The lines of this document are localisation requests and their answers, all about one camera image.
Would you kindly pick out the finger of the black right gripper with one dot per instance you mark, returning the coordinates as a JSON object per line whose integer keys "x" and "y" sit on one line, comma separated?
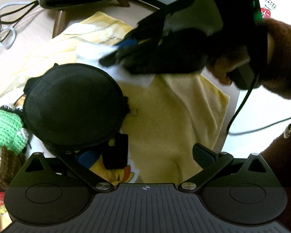
{"x": 124, "y": 48}
{"x": 153, "y": 25}

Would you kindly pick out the black round case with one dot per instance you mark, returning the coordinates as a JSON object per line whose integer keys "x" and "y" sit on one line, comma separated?
{"x": 74, "y": 107}

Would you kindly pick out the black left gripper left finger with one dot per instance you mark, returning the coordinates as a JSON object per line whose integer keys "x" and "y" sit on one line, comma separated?
{"x": 111, "y": 155}

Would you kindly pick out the person's right hand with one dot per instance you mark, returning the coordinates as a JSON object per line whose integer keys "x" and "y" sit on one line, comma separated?
{"x": 222, "y": 66}

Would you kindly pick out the yellow printed cloth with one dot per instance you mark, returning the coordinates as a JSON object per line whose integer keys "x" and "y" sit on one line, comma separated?
{"x": 166, "y": 118}

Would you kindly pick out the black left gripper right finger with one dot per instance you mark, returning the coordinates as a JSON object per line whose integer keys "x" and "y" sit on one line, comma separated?
{"x": 211, "y": 163}

